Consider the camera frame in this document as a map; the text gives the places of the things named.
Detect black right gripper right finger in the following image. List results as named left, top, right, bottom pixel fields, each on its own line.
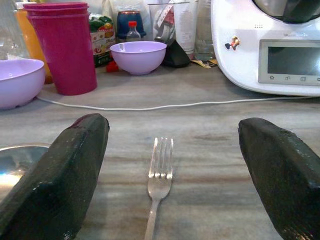
left=237, top=117, right=320, bottom=240

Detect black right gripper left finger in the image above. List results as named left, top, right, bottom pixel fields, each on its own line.
left=0, top=113, right=111, bottom=240

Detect silver metal fork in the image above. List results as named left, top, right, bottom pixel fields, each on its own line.
left=143, top=136, right=175, bottom=240

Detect round steel plate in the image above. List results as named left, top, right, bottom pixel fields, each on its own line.
left=0, top=142, right=52, bottom=204

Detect lilac plastic bowl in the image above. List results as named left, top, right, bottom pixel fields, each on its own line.
left=0, top=58, right=46, bottom=110
left=109, top=40, right=168, bottom=76

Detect white kitchen cooking machine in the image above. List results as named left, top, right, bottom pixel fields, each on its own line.
left=210, top=0, right=320, bottom=97

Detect small red object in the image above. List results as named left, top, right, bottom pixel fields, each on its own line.
left=105, top=60, right=120, bottom=74

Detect magenta plastic tumbler with lid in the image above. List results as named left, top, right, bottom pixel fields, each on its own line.
left=22, top=1, right=99, bottom=97

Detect orange sauce squeeze bottle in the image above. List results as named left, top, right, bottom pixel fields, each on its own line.
left=14, top=2, right=54, bottom=85

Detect yellow black wrapper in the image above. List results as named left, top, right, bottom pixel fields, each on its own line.
left=189, top=58, right=219, bottom=69

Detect green food package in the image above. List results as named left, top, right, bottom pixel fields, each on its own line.
left=88, top=13, right=117, bottom=69

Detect clear drinking glass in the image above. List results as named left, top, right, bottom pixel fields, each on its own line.
left=0, top=0, right=30, bottom=61

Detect black pouch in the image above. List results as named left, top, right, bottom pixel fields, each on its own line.
left=161, top=39, right=191, bottom=69

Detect small bottle with red cap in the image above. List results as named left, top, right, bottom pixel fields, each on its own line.
left=125, top=20, right=142, bottom=43

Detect dark blue jar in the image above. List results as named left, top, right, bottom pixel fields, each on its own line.
left=116, top=10, right=147, bottom=43

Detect tall clear glass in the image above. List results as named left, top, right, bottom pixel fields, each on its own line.
left=194, top=0, right=217, bottom=61

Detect white tube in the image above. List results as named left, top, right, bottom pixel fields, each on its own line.
left=172, top=0, right=199, bottom=55

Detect clear plastic measuring jug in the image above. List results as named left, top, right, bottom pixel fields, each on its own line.
left=147, top=1, right=176, bottom=47

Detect thin white cable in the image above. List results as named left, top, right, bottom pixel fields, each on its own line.
left=35, top=95, right=320, bottom=112

